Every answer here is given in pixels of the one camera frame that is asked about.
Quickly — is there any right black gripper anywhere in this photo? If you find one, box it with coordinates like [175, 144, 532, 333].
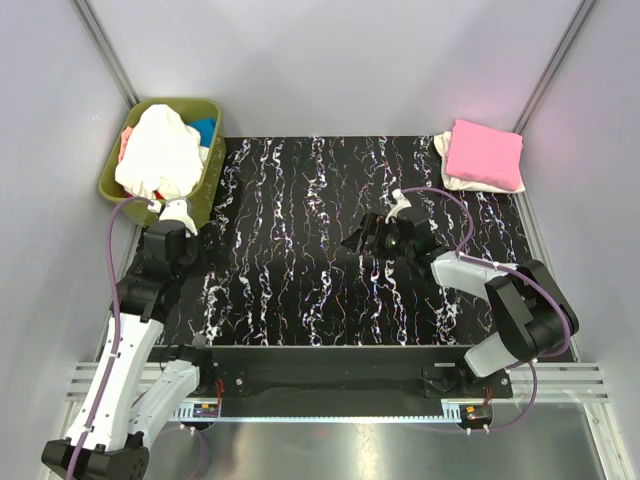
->
[341, 212, 414, 261]

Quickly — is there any white printed t shirt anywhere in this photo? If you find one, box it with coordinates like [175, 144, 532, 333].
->
[114, 104, 210, 200]

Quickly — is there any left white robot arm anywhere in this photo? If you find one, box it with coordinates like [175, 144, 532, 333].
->
[41, 219, 216, 479]

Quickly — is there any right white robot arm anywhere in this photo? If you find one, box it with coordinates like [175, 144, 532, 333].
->
[341, 213, 579, 397]

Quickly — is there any red t shirt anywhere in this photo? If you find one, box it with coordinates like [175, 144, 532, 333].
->
[125, 192, 164, 200]

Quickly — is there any olive green plastic bin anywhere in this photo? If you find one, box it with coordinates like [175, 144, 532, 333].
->
[98, 97, 226, 227]

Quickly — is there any black marble pattern mat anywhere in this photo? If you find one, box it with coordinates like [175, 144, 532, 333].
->
[158, 136, 531, 346]

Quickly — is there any salmon pink t shirt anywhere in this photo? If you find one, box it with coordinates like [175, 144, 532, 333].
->
[117, 126, 133, 163]

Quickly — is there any folded cream t shirt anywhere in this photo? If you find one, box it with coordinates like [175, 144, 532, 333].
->
[433, 131, 526, 194]

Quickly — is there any blue t shirt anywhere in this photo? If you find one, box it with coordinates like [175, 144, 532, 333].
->
[188, 117, 217, 148]

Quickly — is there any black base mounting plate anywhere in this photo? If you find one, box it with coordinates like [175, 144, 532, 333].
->
[205, 346, 513, 422]

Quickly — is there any folded pink t shirt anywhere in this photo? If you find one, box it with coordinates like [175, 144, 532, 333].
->
[445, 119, 523, 193]

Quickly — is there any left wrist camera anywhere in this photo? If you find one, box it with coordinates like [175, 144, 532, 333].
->
[159, 197, 198, 236]

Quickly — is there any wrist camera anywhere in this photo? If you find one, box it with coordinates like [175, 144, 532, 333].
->
[385, 189, 411, 224]
[159, 197, 198, 236]

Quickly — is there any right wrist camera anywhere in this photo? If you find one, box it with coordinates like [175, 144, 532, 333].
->
[385, 189, 411, 224]

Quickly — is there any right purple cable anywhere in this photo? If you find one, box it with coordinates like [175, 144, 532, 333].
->
[402, 187, 581, 431]

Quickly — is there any aluminium frame rail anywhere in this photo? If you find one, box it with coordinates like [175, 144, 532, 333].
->
[66, 362, 162, 402]

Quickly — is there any white slotted cable duct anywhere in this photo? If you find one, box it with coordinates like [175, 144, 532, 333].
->
[170, 401, 221, 423]

